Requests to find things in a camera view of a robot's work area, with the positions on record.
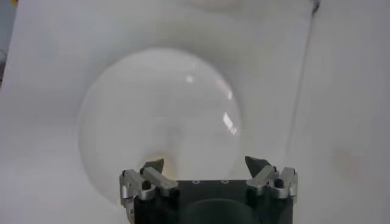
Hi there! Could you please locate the round white plate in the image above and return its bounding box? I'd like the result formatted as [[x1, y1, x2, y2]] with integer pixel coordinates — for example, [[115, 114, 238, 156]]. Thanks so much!
[[77, 47, 242, 208]]

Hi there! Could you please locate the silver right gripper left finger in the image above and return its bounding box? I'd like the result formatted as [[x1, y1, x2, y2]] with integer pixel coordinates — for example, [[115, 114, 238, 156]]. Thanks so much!
[[119, 158, 180, 223]]

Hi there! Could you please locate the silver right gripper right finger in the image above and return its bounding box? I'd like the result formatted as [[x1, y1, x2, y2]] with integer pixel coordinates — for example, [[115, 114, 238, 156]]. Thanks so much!
[[244, 155, 299, 204]]

